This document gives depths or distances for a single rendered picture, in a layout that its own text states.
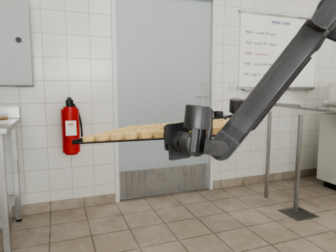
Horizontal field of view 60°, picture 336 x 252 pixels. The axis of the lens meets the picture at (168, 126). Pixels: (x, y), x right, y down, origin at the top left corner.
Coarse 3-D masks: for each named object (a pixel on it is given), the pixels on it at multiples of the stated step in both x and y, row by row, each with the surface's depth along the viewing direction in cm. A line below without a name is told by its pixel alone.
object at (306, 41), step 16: (320, 16) 61; (304, 32) 64; (320, 32) 63; (288, 48) 66; (304, 48) 64; (272, 64) 68; (288, 64) 65; (272, 80) 66; (288, 80) 66; (256, 96) 67; (272, 96) 66; (240, 112) 68; (256, 112) 67; (224, 128) 69; (240, 128) 68
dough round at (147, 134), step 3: (141, 132) 94; (144, 132) 94; (147, 132) 94; (150, 132) 94; (138, 135) 96; (141, 135) 94; (144, 135) 94; (147, 135) 94; (150, 135) 94; (141, 138) 94
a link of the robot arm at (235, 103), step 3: (231, 99) 127; (234, 99) 127; (237, 99) 127; (240, 99) 127; (243, 99) 127; (231, 102) 127; (234, 102) 126; (237, 102) 125; (240, 102) 125; (231, 105) 127; (234, 105) 126; (237, 105) 126; (231, 108) 127; (234, 108) 126; (237, 108) 126; (231, 111) 127; (234, 111) 127
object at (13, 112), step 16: (0, 112) 239; (16, 112) 243; (0, 128) 178; (0, 144) 181; (16, 144) 241; (0, 160) 182; (16, 160) 242; (0, 176) 183; (16, 176) 243; (0, 192) 184; (16, 192) 245; (0, 208) 185; (16, 208) 246; (0, 224) 192
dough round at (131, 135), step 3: (129, 132) 99; (132, 132) 98; (135, 132) 97; (123, 135) 97; (126, 135) 96; (129, 135) 96; (132, 135) 96; (135, 135) 97; (123, 138) 98; (126, 138) 96; (129, 138) 96; (132, 138) 96
